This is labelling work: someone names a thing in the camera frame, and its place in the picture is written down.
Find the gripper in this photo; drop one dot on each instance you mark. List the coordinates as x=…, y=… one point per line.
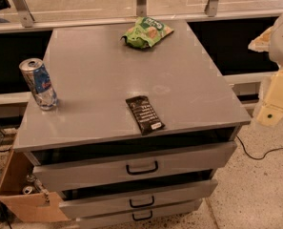
x=271, y=111

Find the green rice chip bag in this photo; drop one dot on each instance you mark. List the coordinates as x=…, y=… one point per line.
x=146, y=32

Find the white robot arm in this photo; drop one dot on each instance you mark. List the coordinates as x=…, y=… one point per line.
x=271, y=41

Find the black snack bar packet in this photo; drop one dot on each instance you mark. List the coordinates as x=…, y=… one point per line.
x=144, y=114

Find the grey drawer cabinet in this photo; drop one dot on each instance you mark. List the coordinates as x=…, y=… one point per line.
x=94, y=72

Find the middle grey drawer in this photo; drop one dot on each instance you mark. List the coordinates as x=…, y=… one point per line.
x=125, y=202

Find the grey drawer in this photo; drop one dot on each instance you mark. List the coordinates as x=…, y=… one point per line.
x=125, y=202
x=114, y=169
x=141, y=215

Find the top grey drawer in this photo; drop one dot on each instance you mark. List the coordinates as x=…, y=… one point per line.
x=114, y=169

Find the bottom grey drawer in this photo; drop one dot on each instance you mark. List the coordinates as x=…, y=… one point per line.
x=141, y=215

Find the blue silver energy drink can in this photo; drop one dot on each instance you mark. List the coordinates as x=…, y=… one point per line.
x=39, y=82

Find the brown cardboard box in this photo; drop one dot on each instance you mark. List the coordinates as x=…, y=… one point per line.
x=33, y=207

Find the right metal railing post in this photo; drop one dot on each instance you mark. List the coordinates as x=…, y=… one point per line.
x=211, y=8

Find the metal railing post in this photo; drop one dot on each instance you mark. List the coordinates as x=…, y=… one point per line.
x=211, y=8
x=141, y=7
x=24, y=14

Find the middle metal railing post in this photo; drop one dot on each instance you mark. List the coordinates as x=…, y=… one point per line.
x=141, y=7

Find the left metal railing post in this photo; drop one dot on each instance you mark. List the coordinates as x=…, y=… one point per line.
x=24, y=14

